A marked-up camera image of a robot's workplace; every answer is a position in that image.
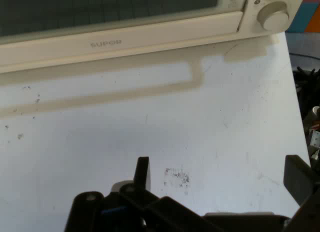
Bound black cable bundle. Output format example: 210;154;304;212
289;51;320;118

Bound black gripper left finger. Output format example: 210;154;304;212
64;156;221;232

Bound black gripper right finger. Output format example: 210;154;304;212
283;154;320;232

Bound blue and orange box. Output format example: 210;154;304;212
285;0;320;34

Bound large cream oven knob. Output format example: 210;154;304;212
257;1;291;32

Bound grey metal parts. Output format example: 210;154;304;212
303;105;320;161

